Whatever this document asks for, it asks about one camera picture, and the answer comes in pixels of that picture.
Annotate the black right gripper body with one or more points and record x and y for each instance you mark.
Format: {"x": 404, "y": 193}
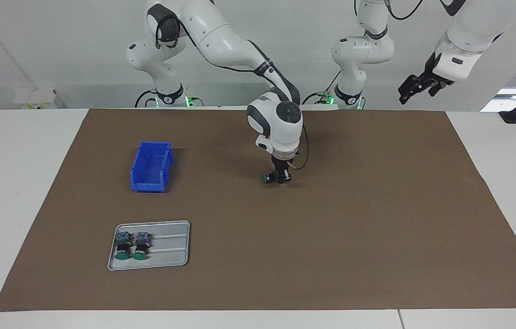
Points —
{"x": 282, "y": 163}

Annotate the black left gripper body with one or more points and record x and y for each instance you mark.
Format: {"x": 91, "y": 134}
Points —
{"x": 430, "y": 71}

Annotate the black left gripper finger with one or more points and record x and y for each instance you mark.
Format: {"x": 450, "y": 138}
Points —
{"x": 436, "y": 89}
{"x": 412, "y": 87}

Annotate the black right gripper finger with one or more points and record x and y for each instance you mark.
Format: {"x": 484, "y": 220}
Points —
{"x": 288, "y": 176}
{"x": 277, "y": 176}

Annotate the green push button switch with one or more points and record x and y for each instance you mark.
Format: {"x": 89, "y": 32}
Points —
{"x": 266, "y": 177}
{"x": 123, "y": 244}
{"x": 141, "y": 244}

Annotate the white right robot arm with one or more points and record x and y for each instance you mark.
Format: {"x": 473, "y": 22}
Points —
{"x": 221, "y": 36}

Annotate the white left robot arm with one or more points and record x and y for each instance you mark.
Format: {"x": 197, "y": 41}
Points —
{"x": 363, "y": 50}

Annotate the brown table mat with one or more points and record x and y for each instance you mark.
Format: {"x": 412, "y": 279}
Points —
{"x": 331, "y": 237}

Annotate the blue plastic bin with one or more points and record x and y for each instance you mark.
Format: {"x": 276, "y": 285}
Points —
{"x": 150, "y": 167}

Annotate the silver metal tray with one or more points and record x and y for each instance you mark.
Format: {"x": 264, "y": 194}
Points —
{"x": 171, "y": 249}

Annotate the white box yellow labels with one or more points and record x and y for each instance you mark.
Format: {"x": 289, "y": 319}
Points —
{"x": 39, "y": 98}

